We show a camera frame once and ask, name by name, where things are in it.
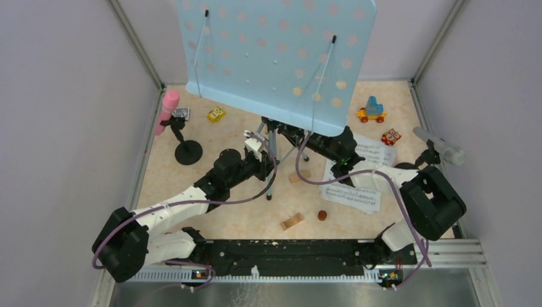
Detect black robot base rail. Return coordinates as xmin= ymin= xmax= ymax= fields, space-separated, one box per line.
xmin=183 ymin=239 xmax=417 ymax=277

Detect red owl toy block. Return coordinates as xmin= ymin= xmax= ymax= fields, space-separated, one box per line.
xmin=380 ymin=129 xmax=402 ymax=146

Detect brown wooden cylinder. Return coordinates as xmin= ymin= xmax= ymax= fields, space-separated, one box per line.
xmin=317 ymin=210 xmax=328 ymax=221

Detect yellow owl toy block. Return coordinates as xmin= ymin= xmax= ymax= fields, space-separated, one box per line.
xmin=207 ymin=107 xmax=226 ymax=123

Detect small grey picture card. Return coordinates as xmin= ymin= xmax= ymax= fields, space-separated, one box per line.
xmin=172 ymin=107 xmax=190 ymax=121

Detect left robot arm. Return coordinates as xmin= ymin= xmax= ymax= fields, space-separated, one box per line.
xmin=91 ymin=149 xmax=278 ymax=283

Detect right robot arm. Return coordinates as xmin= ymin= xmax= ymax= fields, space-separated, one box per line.
xmin=261 ymin=117 xmax=467 ymax=264

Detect wooden block near stand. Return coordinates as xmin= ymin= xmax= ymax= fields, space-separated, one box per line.
xmin=288 ymin=169 xmax=311 ymax=184

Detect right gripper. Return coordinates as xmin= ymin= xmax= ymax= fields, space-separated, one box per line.
xmin=278 ymin=122 xmax=341 ymax=163

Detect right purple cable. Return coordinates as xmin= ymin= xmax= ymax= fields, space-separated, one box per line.
xmin=295 ymin=131 xmax=433 ymax=290

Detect pink microphone on stand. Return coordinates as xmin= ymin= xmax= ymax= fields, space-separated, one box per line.
xmin=154 ymin=91 xmax=203 ymax=166

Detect grey microphone on stand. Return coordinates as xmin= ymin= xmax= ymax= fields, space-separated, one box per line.
xmin=394 ymin=127 xmax=465 ymax=169

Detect wooden arch block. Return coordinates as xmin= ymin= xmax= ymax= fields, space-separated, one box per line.
xmin=280 ymin=212 xmax=304 ymax=231

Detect light blue music stand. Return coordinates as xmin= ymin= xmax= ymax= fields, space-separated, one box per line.
xmin=175 ymin=0 xmax=378 ymax=201

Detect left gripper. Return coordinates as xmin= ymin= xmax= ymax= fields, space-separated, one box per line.
xmin=227 ymin=150 xmax=279 ymax=189

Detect blue toy car blocks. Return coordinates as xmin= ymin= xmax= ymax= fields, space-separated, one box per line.
xmin=357 ymin=96 xmax=387 ymax=123

